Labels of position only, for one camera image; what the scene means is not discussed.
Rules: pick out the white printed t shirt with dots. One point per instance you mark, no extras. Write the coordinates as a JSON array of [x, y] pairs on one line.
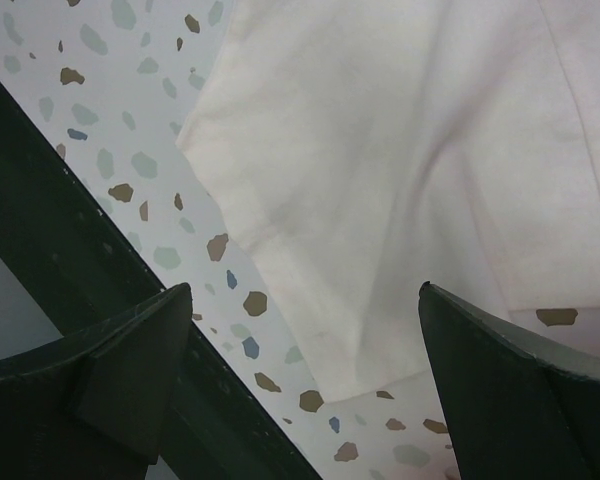
[[358, 149]]

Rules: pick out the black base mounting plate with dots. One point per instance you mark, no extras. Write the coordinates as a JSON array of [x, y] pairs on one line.
[[79, 267]]

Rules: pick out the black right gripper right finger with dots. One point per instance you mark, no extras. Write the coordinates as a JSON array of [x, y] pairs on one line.
[[517, 405]]

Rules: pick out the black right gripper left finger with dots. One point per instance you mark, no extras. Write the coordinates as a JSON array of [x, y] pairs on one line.
[[92, 404]]

